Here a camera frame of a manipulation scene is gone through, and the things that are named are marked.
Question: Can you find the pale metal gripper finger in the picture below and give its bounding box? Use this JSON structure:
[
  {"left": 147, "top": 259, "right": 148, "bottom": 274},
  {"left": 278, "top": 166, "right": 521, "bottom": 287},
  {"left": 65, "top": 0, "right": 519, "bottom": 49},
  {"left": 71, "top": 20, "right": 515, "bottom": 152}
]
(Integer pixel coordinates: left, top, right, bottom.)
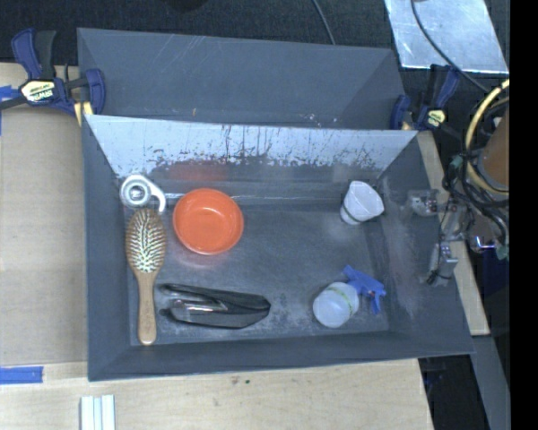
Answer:
[
  {"left": 404, "top": 188, "right": 442, "bottom": 218},
  {"left": 424, "top": 242, "right": 460, "bottom": 287}
]

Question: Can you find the white cup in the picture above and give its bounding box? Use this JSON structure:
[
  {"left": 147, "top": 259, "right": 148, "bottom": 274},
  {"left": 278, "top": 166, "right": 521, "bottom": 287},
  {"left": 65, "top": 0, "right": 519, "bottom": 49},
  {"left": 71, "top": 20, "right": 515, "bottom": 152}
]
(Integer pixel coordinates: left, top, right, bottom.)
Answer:
[{"left": 339, "top": 179, "right": 386, "bottom": 227}]

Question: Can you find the white spray bottle blue head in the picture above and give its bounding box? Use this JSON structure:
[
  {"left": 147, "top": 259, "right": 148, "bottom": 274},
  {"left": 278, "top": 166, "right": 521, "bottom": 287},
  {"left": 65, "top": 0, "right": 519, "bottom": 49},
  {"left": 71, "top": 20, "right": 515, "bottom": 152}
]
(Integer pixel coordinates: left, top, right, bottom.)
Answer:
[{"left": 311, "top": 263, "right": 388, "bottom": 330}]

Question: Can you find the grey metal bin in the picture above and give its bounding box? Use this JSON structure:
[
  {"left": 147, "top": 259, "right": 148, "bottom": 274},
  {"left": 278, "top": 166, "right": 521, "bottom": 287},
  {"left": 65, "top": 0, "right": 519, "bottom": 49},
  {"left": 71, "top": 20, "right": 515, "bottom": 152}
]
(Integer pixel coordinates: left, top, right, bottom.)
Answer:
[{"left": 75, "top": 27, "right": 477, "bottom": 383}]

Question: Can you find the orange bowl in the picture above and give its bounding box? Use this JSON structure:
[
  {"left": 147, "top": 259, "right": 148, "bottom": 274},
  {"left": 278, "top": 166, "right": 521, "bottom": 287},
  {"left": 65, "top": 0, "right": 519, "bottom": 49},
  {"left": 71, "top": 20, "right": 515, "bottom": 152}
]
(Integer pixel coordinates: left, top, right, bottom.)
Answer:
[{"left": 171, "top": 187, "right": 246, "bottom": 256}]

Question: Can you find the black stapler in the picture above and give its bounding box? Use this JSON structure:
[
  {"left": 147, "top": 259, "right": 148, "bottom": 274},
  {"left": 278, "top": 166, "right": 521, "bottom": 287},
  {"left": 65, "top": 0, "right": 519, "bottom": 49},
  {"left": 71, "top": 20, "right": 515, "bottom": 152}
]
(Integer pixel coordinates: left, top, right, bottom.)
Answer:
[{"left": 158, "top": 282, "right": 273, "bottom": 331}]

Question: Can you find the wooden hairbrush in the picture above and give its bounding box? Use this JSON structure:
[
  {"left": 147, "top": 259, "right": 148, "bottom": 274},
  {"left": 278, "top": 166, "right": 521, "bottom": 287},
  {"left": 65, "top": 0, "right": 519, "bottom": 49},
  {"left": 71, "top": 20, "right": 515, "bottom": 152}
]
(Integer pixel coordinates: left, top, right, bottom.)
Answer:
[{"left": 124, "top": 207, "right": 169, "bottom": 347}]

